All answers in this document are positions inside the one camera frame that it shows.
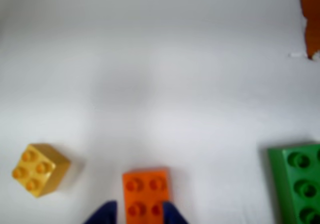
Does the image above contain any white board sheet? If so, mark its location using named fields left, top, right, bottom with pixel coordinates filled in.
left=0, top=0, right=320, bottom=224

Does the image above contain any orange 2x4 block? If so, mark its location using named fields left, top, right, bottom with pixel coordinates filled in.
left=122, top=168, right=172, bottom=224

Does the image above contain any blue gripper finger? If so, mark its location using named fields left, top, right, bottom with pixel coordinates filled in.
left=162, top=201, right=191, bottom=224
left=82, top=200, right=118, bottom=224

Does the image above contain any green 2x4 block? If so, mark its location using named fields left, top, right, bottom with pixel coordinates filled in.
left=267, top=143, right=320, bottom=224

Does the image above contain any yellow 2x2 block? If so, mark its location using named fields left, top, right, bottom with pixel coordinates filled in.
left=11, top=143, right=72, bottom=199

